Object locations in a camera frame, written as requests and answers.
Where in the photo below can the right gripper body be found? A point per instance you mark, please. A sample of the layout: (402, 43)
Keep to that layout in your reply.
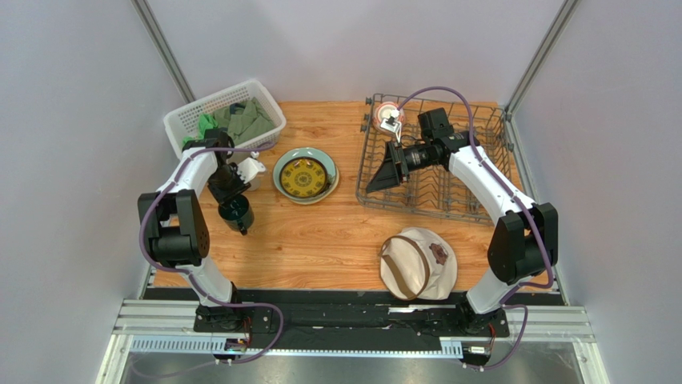
(396, 163)

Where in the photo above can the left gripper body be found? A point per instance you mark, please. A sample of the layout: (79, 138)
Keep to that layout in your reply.
(226, 182)

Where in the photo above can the dark green mug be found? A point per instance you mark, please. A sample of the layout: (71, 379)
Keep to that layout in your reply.
(237, 214)

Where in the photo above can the red white ceramic bowl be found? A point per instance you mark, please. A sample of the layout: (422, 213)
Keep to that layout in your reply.
(381, 112)

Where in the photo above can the light green flower plate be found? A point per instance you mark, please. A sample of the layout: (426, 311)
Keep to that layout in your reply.
(307, 152)

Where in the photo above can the yellow patterned black-rim plate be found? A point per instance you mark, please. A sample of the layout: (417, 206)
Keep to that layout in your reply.
(303, 178)

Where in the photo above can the beige ceramic cup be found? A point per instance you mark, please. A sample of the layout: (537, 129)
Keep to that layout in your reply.
(254, 171)

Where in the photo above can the cream bird plate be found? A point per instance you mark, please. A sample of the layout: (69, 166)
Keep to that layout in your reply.
(334, 178)

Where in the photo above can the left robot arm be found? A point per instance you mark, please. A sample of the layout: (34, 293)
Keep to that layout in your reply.
(173, 234)

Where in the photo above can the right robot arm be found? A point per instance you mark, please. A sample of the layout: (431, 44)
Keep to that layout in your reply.
(524, 243)

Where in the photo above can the bright green cloth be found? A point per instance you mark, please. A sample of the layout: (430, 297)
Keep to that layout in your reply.
(206, 122)

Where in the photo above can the olive green cloth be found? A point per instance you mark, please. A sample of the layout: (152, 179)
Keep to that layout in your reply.
(244, 120)

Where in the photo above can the white plastic basket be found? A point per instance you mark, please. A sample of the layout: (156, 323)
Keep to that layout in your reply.
(183, 121)

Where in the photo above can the cream bucket hat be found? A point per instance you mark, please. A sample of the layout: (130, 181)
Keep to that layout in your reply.
(418, 264)

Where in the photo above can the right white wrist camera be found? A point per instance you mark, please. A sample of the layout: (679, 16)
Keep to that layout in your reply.
(393, 124)

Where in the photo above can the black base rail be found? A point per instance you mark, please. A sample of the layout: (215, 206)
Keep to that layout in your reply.
(358, 320)

